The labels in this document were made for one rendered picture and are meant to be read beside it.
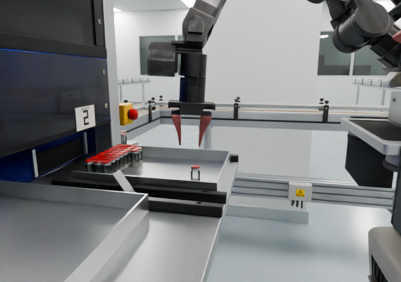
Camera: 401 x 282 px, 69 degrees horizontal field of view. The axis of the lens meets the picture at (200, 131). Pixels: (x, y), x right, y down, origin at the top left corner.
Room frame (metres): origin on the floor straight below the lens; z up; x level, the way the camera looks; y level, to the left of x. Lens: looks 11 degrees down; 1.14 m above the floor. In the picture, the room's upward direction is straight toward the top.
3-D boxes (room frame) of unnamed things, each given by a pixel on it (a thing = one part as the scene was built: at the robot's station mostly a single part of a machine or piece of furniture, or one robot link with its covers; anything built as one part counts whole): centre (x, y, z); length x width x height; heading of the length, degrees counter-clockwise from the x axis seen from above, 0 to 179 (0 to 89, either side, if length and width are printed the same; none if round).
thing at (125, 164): (0.76, 0.21, 0.90); 0.18 x 0.02 x 0.05; 168
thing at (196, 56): (0.66, 0.02, 1.15); 0.07 x 0.06 x 0.07; 92
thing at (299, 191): (1.50, -0.54, 0.50); 0.12 x 0.05 x 0.09; 78
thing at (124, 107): (1.03, 0.28, 0.99); 0.08 x 0.07 x 0.07; 78
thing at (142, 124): (1.34, 0.36, 0.92); 0.69 x 0.16 x 0.16; 168
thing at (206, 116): (0.65, 0.01, 1.02); 0.07 x 0.07 x 0.09; 3
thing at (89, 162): (0.77, 0.26, 0.90); 0.18 x 0.02 x 0.05; 168
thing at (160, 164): (0.73, 0.10, 0.90); 0.34 x 0.26 x 0.04; 78
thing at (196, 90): (0.65, 0.02, 1.09); 0.10 x 0.07 x 0.07; 93
